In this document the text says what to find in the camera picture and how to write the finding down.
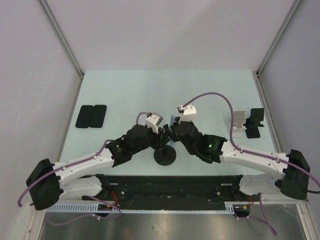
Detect right aluminium frame post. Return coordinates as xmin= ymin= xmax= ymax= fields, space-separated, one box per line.
xmin=255 ymin=0 xmax=305 ymax=77

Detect white phone stand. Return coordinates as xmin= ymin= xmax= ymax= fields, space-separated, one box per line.
xmin=232 ymin=110 xmax=246 ymax=138

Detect black phone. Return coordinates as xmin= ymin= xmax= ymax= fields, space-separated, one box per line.
xmin=75 ymin=105 xmax=94 ymax=129
xmin=89 ymin=104 xmax=107 ymax=128

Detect phone with light blue case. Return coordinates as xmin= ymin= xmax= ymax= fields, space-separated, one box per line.
xmin=169 ymin=114 xmax=176 ymax=148

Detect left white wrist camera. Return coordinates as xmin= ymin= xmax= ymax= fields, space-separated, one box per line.
xmin=145 ymin=112 xmax=163 ymax=134

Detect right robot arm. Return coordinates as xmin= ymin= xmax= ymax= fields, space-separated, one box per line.
xmin=164 ymin=121 xmax=310 ymax=201

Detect black round base phone stand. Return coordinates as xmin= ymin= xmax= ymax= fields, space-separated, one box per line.
xmin=153 ymin=142 xmax=177 ymax=166

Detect left aluminium frame post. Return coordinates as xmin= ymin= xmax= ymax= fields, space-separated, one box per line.
xmin=37 ymin=0 xmax=84 ymax=80

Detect white slotted cable duct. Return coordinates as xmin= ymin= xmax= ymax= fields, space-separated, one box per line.
xmin=46 ymin=201 xmax=237 ymax=215

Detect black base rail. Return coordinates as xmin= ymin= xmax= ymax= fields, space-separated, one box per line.
xmin=95 ymin=174 xmax=259 ymax=212

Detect aluminium frame post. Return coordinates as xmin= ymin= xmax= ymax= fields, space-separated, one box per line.
xmin=37 ymin=0 xmax=84 ymax=80
xmin=255 ymin=0 xmax=305 ymax=77

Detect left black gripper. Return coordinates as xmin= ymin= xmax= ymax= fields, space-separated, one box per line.
xmin=131 ymin=123 xmax=169 ymax=155

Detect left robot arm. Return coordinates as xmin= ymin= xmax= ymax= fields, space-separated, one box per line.
xmin=26 ymin=124 xmax=171 ymax=211

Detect black folding phone stand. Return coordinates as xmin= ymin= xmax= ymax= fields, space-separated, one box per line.
xmin=244 ymin=108 xmax=265 ymax=139

